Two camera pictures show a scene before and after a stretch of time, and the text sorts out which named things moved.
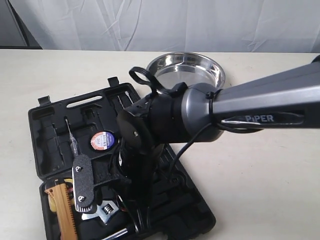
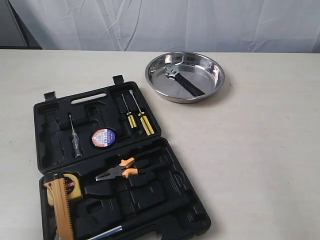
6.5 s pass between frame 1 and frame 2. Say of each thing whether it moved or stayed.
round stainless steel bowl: stayed
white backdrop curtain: stayed
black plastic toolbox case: moved
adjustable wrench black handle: moved
